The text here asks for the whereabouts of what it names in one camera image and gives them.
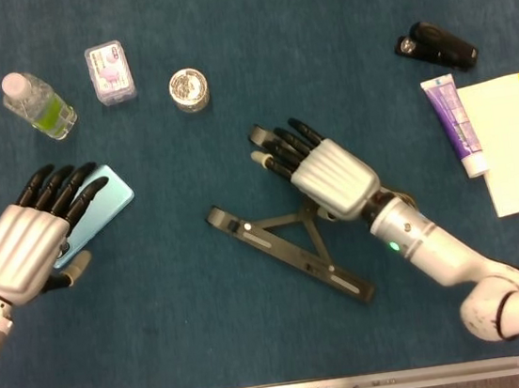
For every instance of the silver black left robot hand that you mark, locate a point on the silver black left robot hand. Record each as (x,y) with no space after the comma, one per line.
(15,252)

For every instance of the purple white tube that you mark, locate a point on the purple white tube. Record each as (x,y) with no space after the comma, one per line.
(454,123)

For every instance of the black folding stand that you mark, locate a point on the black folding stand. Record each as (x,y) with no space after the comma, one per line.
(294,246)

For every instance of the teal table cloth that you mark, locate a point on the teal table cloth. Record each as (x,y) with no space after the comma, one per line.
(186,331)

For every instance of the clear bottle green label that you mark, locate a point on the clear bottle green label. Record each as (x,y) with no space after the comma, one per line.
(40,107)

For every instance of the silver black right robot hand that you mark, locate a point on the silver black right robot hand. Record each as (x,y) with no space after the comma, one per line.
(333,180)

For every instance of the round clear paperclip container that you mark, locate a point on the round clear paperclip container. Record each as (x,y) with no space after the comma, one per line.
(189,89)

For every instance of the black stapler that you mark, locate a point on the black stapler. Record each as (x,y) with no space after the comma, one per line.
(445,48)

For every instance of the turquoise smartphone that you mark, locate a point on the turquoise smartphone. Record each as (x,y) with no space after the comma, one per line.
(109,203)

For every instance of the clear box purple print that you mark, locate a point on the clear box purple print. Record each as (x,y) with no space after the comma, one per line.
(109,72)

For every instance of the white yellow booklet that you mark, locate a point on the white yellow booklet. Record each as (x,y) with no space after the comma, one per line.
(508,140)

